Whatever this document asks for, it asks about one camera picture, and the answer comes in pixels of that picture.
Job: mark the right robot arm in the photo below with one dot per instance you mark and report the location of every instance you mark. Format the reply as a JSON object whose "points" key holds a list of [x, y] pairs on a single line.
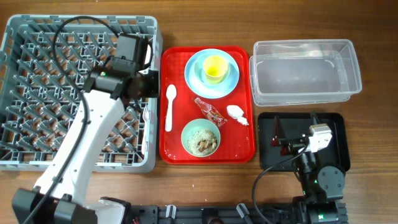
{"points": [[322, 183]]}

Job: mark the grey dishwasher rack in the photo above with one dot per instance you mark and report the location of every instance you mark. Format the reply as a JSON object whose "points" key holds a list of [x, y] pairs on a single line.
{"points": [[45, 60]]}

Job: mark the clear plastic bin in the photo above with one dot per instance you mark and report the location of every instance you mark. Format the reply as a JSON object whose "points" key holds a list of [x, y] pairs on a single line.
{"points": [[303, 72]]}

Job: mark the green bowl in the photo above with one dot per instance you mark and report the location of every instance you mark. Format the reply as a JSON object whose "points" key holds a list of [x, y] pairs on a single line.
{"points": [[195, 125]]}

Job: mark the red plastic tray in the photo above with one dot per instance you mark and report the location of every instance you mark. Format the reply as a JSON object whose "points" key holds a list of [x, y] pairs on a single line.
{"points": [[237, 141]]}

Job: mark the red snack wrapper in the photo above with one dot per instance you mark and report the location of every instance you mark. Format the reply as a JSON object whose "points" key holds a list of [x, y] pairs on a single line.
{"points": [[211, 113]]}

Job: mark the black waste tray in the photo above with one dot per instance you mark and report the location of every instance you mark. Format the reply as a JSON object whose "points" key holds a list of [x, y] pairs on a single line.
{"points": [[294, 126]]}

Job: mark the white plastic spoon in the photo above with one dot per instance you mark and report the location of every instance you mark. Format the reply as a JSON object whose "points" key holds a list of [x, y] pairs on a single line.
{"points": [[171, 93]]}

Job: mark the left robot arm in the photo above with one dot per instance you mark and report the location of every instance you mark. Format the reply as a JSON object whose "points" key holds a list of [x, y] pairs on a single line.
{"points": [[59, 194]]}

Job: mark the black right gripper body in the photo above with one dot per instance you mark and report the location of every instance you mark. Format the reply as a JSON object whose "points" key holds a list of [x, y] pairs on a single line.
{"points": [[293, 145]]}

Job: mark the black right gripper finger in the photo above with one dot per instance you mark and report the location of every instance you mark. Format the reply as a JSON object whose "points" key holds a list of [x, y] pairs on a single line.
{"points": [[278, 136], [315, 120]]}

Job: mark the yellow plastic cup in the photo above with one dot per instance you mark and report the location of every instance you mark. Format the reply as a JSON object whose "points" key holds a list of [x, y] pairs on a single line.
{"points": [[216, 69]]}

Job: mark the light blue plate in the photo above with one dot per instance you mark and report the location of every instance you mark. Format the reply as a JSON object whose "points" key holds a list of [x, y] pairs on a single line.
{"points": [[195, 76]]}

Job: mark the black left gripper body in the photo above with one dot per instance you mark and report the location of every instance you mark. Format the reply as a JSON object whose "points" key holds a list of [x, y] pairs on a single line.
{"points": [[148, 83]]}

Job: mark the crumpled white tissue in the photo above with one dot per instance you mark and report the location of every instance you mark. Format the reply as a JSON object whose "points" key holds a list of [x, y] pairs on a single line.
{"points": [[237, 113]]}

